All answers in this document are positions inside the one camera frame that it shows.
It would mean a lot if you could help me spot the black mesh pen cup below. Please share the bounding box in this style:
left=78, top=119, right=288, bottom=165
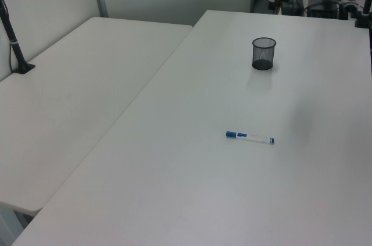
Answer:
left=251, top=37, right=277, bottom=70

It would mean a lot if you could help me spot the blue and white marker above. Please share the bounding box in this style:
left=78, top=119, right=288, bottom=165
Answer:
left=225, top=131, right=276, bottom=145

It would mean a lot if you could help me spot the thin black pole cable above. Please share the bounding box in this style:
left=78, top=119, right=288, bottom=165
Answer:
left=0, top=0, right=15, bottom=73

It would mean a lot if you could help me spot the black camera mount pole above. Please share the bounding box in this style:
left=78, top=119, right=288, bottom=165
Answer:
left=0, top=0, right=36, bottom=75

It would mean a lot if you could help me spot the black round headset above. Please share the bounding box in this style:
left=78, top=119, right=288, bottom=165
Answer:
left=340, top=1, right=360, bottom=20

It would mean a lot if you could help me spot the white side table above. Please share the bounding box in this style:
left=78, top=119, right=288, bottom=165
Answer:
left=0, top=16, right=194, bottom=216

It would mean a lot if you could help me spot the black box device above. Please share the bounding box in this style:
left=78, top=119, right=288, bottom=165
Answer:
left=307, top=0, right=341, bottom=19

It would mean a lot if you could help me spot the black computer case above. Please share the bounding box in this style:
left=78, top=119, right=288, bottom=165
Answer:
left=280, top=0, right=305, bottom=16

